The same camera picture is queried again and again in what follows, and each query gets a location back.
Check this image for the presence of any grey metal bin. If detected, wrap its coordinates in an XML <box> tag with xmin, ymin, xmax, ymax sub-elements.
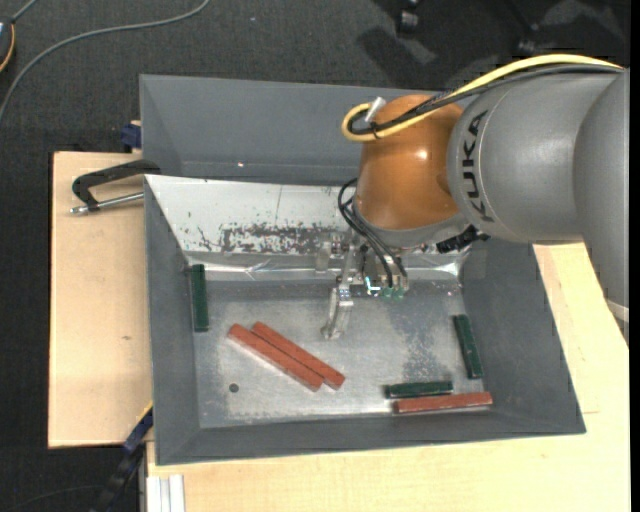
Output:
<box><xmin>138</xmin><ymin>73</ymin><xmax>587</xmax><ymax>466</ymax></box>

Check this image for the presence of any pale wood flat board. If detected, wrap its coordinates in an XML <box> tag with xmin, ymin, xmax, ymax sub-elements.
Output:
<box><xmin>48</xmin><ymin>151</ymin><xmax>154</xmax><ymax>449</ymax></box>

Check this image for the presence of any red-brown flat block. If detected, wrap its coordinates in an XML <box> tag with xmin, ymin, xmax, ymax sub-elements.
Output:
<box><xmin>227</xmin><ymin>323</ymin><xmax>324</xmax><ymax>393</ymax></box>
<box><xmin>250</xmin><ymin>320</ymin><xmax>347</xmax><ymax>392</ymax></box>
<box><xmin>391</xmin><ymin>391</ymin><xmax>495</xmax><ymax>416</ymax></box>

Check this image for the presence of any dark green flat block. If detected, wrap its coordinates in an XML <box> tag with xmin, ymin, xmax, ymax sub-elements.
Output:
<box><xmin>190</xmin><ymin>263</ymin><xmax>211</xmax><ymax>333</ymax></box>
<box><xmin>452</xmin><ymin>313</ymin><xmax>486</xmax><ymax>381</ymax></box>
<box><xmin>383</xmin><ymin>380</ymin><xmax>455</xmax><ymax>400</ymax></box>

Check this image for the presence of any black cylinder on white bracket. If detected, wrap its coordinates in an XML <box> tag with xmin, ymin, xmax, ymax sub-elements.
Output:
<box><xmin>434</xmin><ymin>225</ymin><xmax>490</xmax><ymax>255</ymax></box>

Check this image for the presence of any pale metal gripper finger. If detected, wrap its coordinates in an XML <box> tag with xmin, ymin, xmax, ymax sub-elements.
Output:
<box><xmin>314</xmin><ymin>246</ymin><xmax>334</xmax><ymax>279</ymax></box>
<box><xmin>319</xmin><ymin>286</ymin><xmax>355</xmax><ymax>342</ymax></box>

